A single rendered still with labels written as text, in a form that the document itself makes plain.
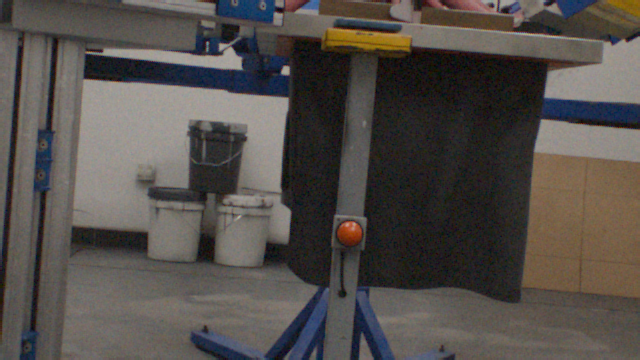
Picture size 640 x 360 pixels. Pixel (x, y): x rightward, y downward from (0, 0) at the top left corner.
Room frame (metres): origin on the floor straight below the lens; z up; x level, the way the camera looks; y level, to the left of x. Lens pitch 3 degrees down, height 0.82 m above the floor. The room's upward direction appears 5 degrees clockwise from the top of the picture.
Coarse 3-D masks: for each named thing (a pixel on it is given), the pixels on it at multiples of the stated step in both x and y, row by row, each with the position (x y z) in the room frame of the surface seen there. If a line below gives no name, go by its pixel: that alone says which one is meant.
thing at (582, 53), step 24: (288, 24) 2.07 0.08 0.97; (312, 24) 2.07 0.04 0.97; (408, 24) 2.08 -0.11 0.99; (264, 48) 2.58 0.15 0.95; (432, 48) 2.09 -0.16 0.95; (456, 48) 2.09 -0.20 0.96; (480, 48) 2.09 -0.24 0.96; (504, 48) 2.09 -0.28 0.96; (528, 48) 2.09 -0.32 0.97; (552, 48) 2.09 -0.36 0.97; (576, 48) 2.10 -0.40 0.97; (600, 48) 2.10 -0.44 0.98
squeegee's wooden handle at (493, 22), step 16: (320, 0) 2.42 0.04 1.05; (336, 0) 2.42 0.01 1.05; (352, 0) 2.42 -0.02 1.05; (336, 16) 2.42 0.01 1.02; (352, 16) 2.42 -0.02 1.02; (368, 16) 2.42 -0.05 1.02; (384, 16) 2.42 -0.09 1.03; (432, 16) 2.43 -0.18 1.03; (448, 16) 2.43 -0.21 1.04; (464, 16) 2.43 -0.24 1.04; (480, 16) 2.43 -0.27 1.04; (496, 16) 2.43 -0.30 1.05; (512, 16) 2.43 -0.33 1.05; (512, 32) 2.43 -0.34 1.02
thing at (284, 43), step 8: (280, 40) 2.21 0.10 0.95; (288, 40) 2.19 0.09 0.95; (296, 40) 2.17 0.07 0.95; (304, 40) 2.15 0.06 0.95; (312, 40) 2.13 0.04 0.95; (320, 40) 2.11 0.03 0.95; (280, 48) 2.48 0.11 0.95; (288, 48) 2.45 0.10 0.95; (416, 48) 2.12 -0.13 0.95; (288, 56) 2.79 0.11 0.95
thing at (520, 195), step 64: (320, 64) 2.16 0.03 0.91; (384, 64) 2.17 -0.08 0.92; (448, 64) 2.17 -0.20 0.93; (512, 64) 2.18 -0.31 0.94; (320, 128) 2.17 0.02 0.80; (384, 128) 2.17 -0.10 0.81; (448, 128) 2.18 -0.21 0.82; (512, 128) 2.19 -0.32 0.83; (320, 192) 2.17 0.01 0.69; (384, 192) 2.18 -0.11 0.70; (448, 192) 2.19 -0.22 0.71; (512, 192) 2.19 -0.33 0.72; (320, 256) 2.18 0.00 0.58; (384, 256) 2.17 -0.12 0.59; (448, 256) 2.20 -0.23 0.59; (512, 256) 2.18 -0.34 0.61
